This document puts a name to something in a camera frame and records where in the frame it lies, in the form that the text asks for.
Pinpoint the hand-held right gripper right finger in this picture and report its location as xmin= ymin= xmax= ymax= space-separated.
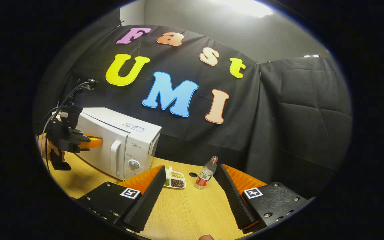
xmin=218 ymin=164 xmax=316 ymax=234

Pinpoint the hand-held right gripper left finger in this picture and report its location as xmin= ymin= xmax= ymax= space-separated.
xmin=75 ymin=165 xmax=166 ymax=233

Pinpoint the white microwave oven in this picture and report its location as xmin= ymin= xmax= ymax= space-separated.
xmin=75 ymin=107 xmax=162 ymax=181

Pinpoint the white divided dish of beans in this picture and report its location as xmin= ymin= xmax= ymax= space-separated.
xmin=163 ymin=167 xmax=186 ymax=190

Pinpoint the clear red label water bottle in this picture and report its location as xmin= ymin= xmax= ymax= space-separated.
xmin=194 ymin=156 xmax=219 ymax=190

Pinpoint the black backdrop cloth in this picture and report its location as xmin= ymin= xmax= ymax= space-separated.
xmin=34 ymin=13 xmax=352 ymax=197

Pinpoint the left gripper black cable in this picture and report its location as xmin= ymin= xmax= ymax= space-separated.
xmin=43 ymin=80 xmax=94 ymax=170

